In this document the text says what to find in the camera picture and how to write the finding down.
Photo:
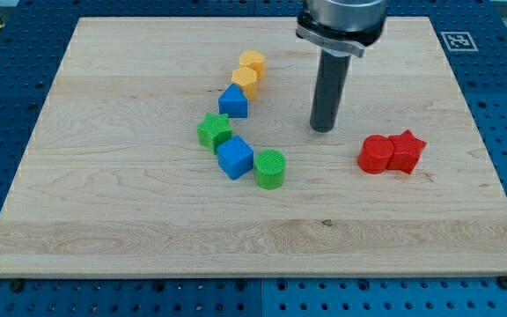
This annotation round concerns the fiducial marker tag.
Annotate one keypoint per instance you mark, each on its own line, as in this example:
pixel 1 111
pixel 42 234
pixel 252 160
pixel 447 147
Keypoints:
pixel 459 41

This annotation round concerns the yellow hexagon block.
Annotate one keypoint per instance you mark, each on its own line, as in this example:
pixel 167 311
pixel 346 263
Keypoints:
pixel 246 79

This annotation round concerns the red star block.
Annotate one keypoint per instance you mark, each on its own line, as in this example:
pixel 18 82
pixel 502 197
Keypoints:
pixel 407 150

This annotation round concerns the green cylinder block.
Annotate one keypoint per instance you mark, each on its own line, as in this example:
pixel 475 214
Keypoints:
pixel 269 168

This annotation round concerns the blue cube block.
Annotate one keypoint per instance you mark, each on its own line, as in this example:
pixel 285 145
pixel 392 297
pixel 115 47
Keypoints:
pixel 235 157

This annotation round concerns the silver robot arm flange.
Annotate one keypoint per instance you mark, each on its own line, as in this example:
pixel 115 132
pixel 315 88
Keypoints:
pixel 342 27

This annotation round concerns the red cylinder block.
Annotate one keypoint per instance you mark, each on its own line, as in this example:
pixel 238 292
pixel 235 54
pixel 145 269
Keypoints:
pixel 375 154

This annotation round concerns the yellow cylinder block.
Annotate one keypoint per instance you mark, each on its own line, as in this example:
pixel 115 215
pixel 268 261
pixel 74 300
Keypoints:
pixel 254 60

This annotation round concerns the wooden board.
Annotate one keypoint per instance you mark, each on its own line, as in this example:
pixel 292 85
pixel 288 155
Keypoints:
pixel 113 183

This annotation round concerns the blue triangle block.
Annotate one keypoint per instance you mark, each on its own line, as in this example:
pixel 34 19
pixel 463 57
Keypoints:
pixel 233 102

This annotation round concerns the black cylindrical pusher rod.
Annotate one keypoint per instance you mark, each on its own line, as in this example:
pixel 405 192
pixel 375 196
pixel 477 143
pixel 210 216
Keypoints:
pixel 327 95

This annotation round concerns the green star block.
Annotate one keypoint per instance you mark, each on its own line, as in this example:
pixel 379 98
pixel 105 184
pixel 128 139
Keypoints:
pixel 214 131

